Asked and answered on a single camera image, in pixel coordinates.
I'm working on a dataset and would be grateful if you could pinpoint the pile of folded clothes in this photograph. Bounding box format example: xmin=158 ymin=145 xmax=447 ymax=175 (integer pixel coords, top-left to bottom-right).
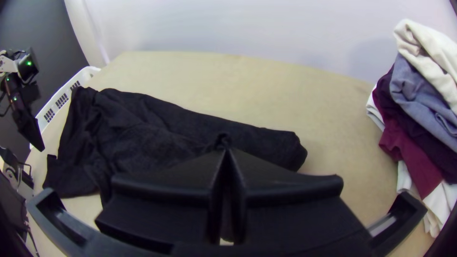
xmin=366 ymin=18 xmax=457 ymax=238

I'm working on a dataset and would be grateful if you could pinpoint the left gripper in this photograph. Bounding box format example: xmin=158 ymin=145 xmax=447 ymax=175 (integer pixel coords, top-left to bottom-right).
xmin=11 ymin=106 xmax=46 ymax=152

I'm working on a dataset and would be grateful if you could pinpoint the black t-shirt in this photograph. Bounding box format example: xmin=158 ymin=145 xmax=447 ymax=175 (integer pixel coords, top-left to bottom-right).
xmin=42 ymin=87 xmax=308 ymax=208

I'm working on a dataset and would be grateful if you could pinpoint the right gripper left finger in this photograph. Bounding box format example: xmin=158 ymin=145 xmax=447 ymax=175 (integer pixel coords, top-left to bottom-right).
xmin=94 ymin=148 xmax=228 ymax=250

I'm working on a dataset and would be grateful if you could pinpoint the white laundry basket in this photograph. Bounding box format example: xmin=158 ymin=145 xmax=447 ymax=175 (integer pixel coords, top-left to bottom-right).
xmin=29 ymin=66 xmax=101 ymax=150

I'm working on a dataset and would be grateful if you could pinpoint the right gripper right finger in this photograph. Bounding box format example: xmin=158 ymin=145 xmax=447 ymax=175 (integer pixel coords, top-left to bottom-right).
xmin=228 ymin=148 xmax=374 ymax=250

